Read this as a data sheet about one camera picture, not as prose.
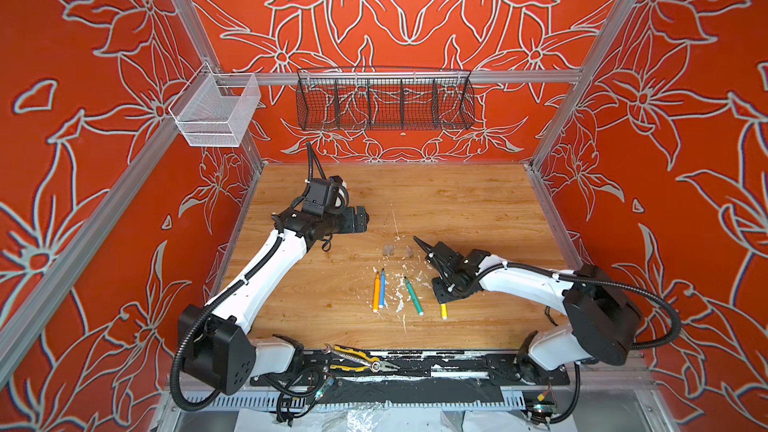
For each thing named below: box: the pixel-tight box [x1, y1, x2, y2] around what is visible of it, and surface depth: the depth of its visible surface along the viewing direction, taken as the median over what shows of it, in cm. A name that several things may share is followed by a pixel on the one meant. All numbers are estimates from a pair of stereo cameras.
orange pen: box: [373, 272, 380, 312], surface depth 87 cm
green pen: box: [404, 276, 424, 316], surface depth 87 cm
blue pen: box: [380, 268, 385, 309], surface depth 88 cm
